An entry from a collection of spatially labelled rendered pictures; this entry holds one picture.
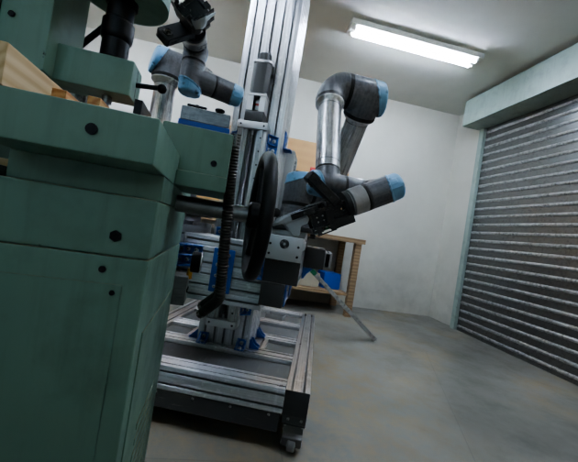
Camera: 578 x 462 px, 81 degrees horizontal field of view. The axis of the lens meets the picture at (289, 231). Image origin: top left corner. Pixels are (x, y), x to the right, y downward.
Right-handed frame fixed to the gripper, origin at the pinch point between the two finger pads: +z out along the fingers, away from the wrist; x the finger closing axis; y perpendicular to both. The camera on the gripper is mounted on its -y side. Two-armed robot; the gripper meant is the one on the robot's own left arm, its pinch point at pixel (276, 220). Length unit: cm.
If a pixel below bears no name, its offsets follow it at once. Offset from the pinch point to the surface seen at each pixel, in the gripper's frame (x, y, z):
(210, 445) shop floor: 30, 70, 45
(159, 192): -32.4, -12.8, 18.9
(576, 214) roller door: 146, 89, -246
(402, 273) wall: 320, 147, -165
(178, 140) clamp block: -18.7, -22.4, 14.6
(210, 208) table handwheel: -13.9, -8.3, 13.7
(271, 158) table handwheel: -19.8, -13.7, -1.2
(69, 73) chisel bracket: -16, -41, 29
